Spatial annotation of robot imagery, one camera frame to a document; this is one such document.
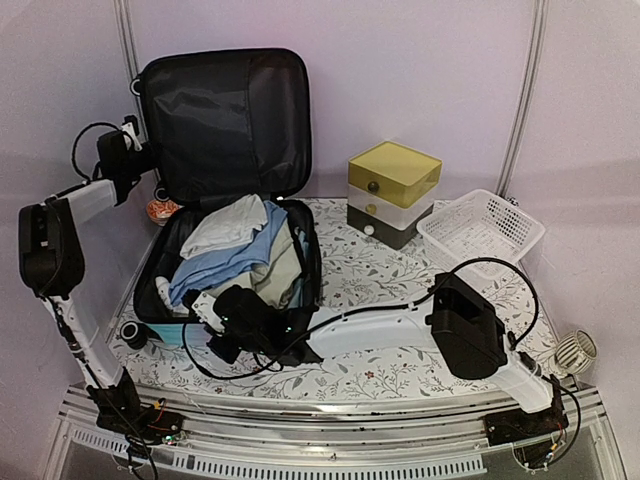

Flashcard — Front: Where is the white plastic bottle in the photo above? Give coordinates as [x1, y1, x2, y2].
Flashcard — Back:
[155, 276, 173, 310]

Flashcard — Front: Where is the left metal wall post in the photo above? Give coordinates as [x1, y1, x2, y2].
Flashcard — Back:
[113, 0, 139, 80]

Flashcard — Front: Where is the light blue folded garment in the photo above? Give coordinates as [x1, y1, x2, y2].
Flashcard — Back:
[169, 200, 287, 307]

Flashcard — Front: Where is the pink and teal kids suitcase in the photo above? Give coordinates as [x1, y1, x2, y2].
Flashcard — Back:
[132, 48, 322, 346]

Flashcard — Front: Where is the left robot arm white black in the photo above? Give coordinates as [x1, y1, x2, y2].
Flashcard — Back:
[18, 120, 150, 434]

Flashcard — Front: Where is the yellow and white storage box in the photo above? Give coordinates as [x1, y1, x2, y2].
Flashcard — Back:
[346, 141, 442, 250]

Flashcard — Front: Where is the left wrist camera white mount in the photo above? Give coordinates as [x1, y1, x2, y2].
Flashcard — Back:
[121, 115, 142, 152]

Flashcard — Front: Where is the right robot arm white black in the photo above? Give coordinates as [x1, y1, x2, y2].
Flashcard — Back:
[194, 273, 568, 436]

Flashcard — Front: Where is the right metal wall post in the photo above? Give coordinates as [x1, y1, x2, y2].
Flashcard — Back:
[496, 0, 549, 198]

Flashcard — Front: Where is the silver ribbed metal cup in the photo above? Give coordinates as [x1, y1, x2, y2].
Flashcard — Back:
[554, 330, 598, 375]

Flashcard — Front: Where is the metal wall post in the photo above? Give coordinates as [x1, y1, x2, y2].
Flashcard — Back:
[496, 0, 549, 198]
[113, 0, 139, 80]

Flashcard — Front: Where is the aluminium front rail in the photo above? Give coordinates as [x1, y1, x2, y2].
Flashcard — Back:
[64, 384, 606, 476]

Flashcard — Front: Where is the beige folded garment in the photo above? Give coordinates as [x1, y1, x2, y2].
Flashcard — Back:
[207, 223, 302, 309]

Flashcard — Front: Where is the white folded garment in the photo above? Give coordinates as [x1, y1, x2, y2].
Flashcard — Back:
[180, 194, 268, 260]

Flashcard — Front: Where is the orange patterned ceramic bowl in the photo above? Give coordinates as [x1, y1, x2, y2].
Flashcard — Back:
[146, 200, 181, 226]

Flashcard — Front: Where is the white plastic mesh basket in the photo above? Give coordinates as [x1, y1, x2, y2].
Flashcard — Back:
[416, 189, 545, 270]

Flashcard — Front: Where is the floral white tablecloth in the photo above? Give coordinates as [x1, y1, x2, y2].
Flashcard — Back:
[94, 197, 561, 401]

